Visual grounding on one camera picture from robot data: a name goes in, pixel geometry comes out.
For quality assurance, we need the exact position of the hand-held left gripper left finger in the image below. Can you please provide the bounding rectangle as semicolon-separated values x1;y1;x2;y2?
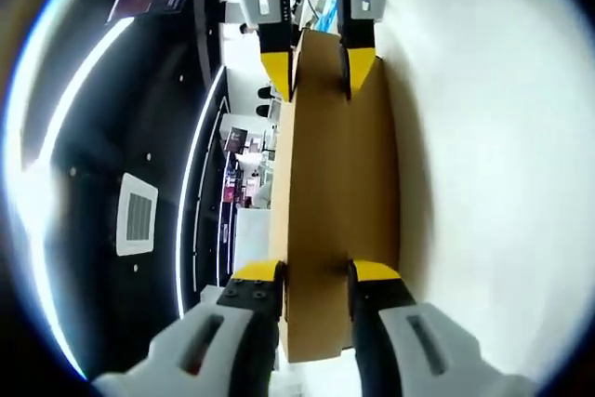
92;258;287;397

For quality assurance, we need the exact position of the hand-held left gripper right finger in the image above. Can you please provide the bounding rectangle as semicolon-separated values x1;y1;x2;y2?
347;257;536;397

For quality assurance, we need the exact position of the brown cardboard shoe box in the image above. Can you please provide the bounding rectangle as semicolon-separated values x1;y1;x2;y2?
268;28;403;364

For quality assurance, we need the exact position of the white partition board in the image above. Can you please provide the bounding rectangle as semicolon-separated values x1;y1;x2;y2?
234;208;273;286

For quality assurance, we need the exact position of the long ceiling light strip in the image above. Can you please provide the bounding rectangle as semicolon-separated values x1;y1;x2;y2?
178;66;229;317
4;15;136;370

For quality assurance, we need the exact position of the dark hanging screen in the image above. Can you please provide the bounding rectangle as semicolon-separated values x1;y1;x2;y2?
226;126;248;153

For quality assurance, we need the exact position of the white ceiling air vent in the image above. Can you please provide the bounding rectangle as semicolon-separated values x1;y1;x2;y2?
114;172;159;258

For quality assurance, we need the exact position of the red hanging screen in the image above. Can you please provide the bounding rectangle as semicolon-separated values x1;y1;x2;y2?
221;167;243;206

